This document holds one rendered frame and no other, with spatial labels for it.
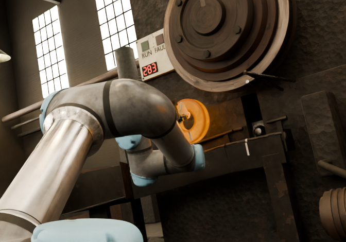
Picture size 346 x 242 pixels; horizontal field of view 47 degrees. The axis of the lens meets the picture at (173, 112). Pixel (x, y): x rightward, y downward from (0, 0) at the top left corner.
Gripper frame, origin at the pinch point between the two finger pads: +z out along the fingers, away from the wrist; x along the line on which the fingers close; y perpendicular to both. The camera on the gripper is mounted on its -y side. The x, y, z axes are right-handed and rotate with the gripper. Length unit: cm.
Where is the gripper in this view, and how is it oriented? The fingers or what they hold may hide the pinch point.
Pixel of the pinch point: (187, 115)
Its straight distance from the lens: 140.7
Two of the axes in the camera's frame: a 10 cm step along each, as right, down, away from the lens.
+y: -3.5, -9.4, -0.4
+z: 5.1, -2.2, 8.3
